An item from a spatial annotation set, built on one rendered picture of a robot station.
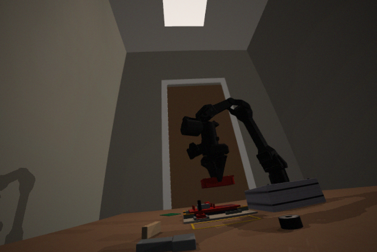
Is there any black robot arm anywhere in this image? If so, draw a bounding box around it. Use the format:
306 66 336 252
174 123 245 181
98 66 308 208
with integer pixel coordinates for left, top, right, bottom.
180 98 290 184

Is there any brown rectangular block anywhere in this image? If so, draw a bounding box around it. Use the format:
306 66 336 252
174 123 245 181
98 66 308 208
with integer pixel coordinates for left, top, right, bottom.
141 221 161 240

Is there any black toy tyre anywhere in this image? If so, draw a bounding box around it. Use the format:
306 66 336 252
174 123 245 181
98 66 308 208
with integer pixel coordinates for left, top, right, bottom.
278 214 303 230

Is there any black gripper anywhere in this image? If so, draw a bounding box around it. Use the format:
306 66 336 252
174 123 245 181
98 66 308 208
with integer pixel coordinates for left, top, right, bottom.
201 134 229 182

